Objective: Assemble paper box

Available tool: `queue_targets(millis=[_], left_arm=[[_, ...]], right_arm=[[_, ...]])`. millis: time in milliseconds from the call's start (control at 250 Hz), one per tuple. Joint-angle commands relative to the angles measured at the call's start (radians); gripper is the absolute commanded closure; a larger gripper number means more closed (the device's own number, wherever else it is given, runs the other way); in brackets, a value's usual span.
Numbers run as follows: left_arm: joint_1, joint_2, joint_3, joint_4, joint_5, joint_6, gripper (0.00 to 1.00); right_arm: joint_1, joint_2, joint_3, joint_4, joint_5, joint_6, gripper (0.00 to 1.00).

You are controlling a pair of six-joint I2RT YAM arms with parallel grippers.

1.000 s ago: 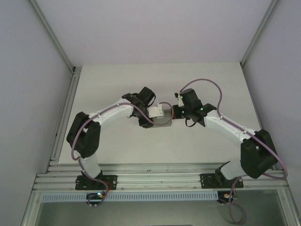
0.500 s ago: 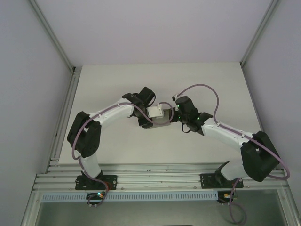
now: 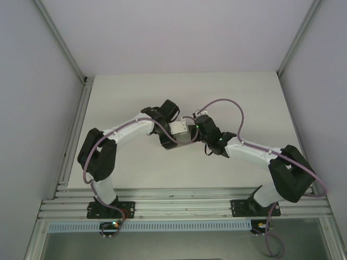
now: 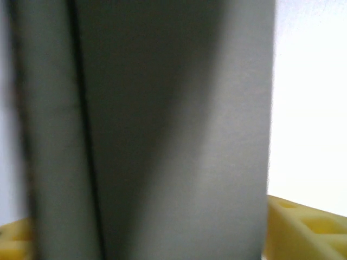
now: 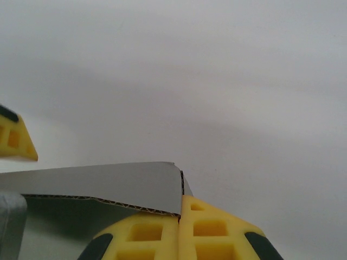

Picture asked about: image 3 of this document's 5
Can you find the aluminium table side rail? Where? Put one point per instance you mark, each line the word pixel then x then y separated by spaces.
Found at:
pixel 73 122

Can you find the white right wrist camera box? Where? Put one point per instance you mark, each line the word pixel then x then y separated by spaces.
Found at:
pixel 203 111

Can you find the aluminium frame leg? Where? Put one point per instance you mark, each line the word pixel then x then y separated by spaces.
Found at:
pixel 334 241
pixel 33 241

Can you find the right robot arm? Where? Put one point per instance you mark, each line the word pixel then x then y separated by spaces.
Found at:
pixel 290 178

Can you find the black connector board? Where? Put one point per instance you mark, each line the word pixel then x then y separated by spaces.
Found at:
pixel 108 225
pixel 260 226

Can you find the aluminium mounting rail beam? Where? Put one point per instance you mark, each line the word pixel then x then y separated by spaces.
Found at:
pixel 176 201

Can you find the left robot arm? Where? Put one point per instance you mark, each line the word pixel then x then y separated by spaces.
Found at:
pixel 97 157

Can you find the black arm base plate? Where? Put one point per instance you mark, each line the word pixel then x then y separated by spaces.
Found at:
pixel 236 208
pixel 130 210

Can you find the aluminium corner post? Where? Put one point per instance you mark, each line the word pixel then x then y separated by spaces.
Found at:
pixel 62 43
pixel 301 35

